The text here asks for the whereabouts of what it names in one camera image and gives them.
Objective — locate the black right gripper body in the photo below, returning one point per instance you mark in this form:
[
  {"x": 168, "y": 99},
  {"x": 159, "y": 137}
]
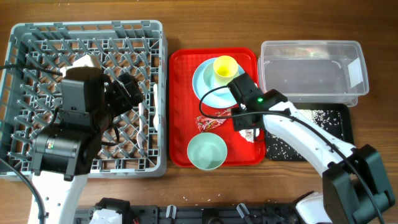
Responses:
[{"x": 241, "y": 122}]

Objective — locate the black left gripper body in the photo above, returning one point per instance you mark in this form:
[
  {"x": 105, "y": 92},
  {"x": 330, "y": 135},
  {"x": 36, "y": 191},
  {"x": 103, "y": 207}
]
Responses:
[{"x": 117, "y": 101}]

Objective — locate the white napkin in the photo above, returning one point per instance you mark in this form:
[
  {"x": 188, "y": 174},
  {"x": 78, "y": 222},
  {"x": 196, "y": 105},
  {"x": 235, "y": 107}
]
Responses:
[{"x": 250, "y": 135}]

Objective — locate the yellow plastic cup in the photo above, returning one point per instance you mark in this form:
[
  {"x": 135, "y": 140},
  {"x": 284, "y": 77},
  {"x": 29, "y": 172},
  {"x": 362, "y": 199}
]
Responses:
[{"x": 225, "y": 68}]

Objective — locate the red candy wrapper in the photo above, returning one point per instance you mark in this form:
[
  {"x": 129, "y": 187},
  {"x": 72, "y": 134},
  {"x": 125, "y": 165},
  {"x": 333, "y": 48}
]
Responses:
[{"x": 205, "y": 124}]

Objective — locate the green bowl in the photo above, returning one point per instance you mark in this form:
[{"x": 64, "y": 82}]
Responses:
[{"x": 207, "y": 151}]

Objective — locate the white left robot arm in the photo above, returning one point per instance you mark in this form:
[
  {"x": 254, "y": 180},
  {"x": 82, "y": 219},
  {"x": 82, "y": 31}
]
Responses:
[{"x": 64, "y": 150}]

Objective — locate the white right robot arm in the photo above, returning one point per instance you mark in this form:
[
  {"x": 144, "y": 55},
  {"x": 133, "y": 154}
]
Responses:
[{"x": 356, "y": 187}]

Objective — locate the grey dishwasher rack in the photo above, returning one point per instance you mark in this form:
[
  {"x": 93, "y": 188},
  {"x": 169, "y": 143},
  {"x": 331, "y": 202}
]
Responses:
[{"x": 31, "y": 90}]

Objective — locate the light blue plate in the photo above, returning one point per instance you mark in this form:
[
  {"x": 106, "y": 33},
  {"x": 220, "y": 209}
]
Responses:
[{"x": 200, "y": 89}]

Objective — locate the white plastic spoon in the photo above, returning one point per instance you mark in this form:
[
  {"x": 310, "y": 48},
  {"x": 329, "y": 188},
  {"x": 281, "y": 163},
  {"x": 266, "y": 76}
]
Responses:
[{"x": 156, "y": 115}]

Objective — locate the red plastic tray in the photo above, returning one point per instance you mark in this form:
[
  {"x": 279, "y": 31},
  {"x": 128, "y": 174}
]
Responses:
[{"x": 183, "y": 107}]

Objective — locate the clear plastic bin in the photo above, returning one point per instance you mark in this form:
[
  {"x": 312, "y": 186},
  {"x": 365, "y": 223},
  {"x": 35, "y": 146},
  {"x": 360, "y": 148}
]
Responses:
[{"x": 314, "y": 71}]

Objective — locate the black tray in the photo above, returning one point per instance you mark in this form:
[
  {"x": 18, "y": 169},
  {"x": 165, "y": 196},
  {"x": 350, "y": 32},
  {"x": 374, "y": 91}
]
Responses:
[{"x": 345, "y": 115}]

